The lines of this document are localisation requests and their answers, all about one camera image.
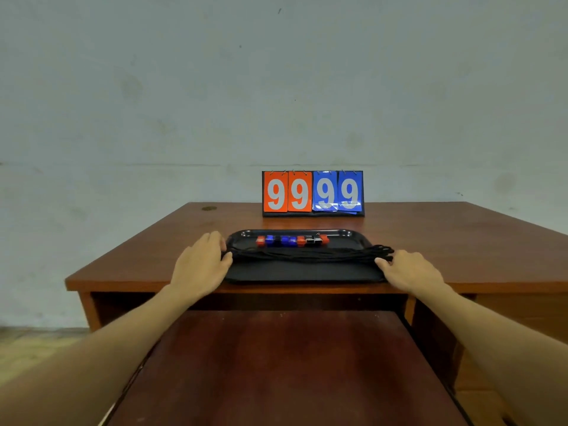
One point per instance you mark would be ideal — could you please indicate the person's left forearm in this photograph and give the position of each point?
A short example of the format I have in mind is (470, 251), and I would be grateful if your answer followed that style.
(88, 363)

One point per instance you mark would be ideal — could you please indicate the person's right hand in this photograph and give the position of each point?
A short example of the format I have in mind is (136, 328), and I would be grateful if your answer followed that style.
(410, 272)

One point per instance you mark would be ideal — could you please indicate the plain wooden side drawer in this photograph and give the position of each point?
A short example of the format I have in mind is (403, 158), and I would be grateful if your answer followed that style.
(479, 408)

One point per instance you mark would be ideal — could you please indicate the pile of black laces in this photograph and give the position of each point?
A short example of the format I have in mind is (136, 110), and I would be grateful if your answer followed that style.
(328, 256)

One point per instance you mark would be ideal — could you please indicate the person's left hand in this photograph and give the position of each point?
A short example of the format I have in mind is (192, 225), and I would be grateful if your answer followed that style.
(199, 270)

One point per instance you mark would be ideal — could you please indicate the black plastic tray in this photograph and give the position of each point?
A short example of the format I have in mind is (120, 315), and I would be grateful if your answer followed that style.
(301, 270)

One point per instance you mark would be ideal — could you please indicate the brown wooden desk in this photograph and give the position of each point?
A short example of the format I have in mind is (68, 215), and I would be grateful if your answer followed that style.
(466, 244)

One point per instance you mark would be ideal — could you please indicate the orange and blue flip scoreboard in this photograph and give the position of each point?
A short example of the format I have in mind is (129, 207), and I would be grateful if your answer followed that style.
(313, 192)

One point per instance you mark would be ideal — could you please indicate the pull-out wooden desk shelf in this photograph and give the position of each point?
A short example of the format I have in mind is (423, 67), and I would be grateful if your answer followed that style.
(288, 372)

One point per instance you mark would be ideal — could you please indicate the person's right forearm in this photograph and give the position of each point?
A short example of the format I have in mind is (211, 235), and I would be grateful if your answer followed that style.
(501, 350)

